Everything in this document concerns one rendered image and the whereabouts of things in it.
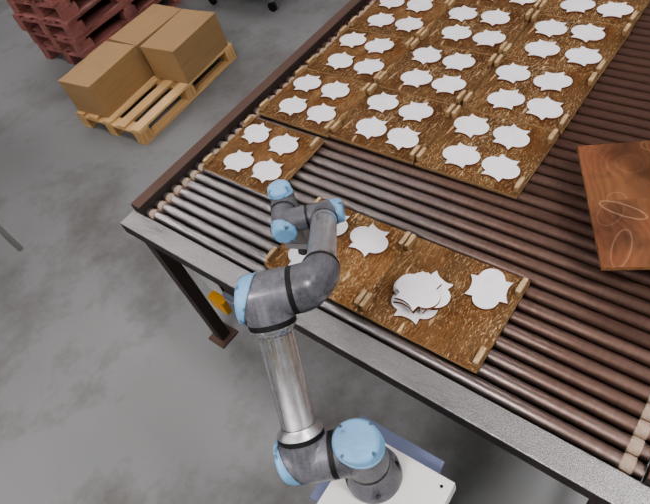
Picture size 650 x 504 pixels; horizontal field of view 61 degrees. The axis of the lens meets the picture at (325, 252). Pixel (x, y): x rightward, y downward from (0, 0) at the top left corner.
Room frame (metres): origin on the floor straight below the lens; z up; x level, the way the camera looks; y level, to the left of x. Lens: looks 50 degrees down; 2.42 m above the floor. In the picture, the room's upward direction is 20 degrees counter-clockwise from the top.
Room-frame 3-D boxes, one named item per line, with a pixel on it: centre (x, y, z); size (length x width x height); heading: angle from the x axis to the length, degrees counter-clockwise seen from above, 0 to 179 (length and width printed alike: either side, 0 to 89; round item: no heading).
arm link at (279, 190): (1.26, 0.07, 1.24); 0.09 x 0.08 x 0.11; 168
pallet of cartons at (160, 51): (4.34, 0.82, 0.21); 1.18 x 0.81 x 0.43; 134
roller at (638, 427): (1.12, -0.03, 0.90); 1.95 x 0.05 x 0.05; 37
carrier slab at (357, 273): (1.26, -0.04, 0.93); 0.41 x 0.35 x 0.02; 38
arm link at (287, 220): (1.16, 0.07, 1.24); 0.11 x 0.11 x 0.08; 78
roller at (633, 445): (1.09, 0.01, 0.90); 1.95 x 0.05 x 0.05; 37
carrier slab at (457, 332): (0.93, -0.30, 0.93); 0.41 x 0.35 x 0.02; 38
